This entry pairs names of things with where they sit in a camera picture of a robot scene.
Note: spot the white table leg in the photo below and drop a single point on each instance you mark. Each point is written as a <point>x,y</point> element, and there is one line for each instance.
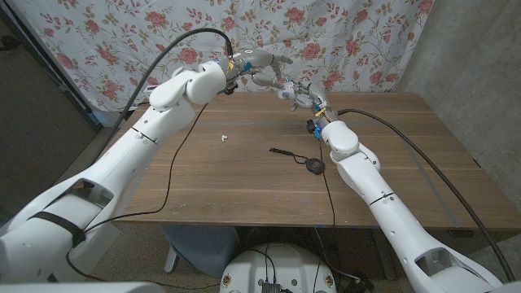
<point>171,260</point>

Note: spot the white robot torso base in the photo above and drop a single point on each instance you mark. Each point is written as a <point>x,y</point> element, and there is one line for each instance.
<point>285,268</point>

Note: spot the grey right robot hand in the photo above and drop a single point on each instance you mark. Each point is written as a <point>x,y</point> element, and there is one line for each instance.
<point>315,101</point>

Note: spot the white AirPods case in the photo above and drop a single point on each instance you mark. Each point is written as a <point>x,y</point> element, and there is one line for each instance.
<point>286,93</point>

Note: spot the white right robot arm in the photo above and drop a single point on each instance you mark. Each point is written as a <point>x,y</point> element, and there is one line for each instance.
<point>386,203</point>

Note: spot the blue-grey chair under table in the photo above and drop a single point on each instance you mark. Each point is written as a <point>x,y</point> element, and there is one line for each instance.
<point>203,248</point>

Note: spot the floral backdrop cloth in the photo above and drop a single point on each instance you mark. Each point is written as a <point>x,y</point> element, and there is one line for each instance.
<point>346,40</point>

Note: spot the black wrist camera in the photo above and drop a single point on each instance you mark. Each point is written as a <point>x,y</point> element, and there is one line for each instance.
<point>311,126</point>
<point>230,88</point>

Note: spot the black door frame strip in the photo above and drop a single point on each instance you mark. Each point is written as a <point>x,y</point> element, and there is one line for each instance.
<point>49,61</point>

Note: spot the black power adapter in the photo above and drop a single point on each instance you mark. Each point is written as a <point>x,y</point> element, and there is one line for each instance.
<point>360,285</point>

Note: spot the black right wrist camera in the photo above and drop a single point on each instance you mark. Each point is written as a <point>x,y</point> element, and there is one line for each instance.
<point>311,126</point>

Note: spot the black under-table bracket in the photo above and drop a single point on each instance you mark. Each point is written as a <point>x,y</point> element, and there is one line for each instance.
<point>460,234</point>

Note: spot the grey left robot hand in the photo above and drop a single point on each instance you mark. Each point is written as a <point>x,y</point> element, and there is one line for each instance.
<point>254,61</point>

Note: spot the grey table leg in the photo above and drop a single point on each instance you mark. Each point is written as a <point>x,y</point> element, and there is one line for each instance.
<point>378,248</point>

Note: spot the white robot head edge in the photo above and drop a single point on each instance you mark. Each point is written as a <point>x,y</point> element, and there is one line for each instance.
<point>81,288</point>

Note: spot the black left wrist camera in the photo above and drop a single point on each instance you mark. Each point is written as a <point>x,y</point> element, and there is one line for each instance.
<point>230,88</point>

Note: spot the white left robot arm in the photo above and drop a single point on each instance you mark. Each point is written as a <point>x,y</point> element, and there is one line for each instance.
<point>114,163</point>

